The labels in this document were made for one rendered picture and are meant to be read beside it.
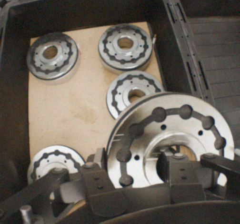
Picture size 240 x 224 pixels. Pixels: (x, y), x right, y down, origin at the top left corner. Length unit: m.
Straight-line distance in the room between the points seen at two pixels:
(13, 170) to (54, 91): 0.16
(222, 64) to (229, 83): 0.05
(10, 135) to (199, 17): 0.45
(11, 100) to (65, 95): 0.10
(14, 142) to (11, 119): 0.04
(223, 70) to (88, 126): 0.30
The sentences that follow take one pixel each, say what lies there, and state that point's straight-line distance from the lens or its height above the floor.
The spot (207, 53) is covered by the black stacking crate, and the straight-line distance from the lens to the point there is 0.44.
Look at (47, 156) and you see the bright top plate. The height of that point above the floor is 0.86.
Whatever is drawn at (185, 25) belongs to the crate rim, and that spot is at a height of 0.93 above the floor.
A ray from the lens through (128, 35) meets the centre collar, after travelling 0.37.
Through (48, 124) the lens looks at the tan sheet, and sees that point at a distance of 0.36.
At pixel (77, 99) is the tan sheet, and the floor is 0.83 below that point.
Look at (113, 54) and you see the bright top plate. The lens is 0.35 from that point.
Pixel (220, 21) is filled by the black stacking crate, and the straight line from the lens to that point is 0.52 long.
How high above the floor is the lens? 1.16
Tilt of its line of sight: 74 degrees down
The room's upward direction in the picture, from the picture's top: 1 degrees counter-clockwise
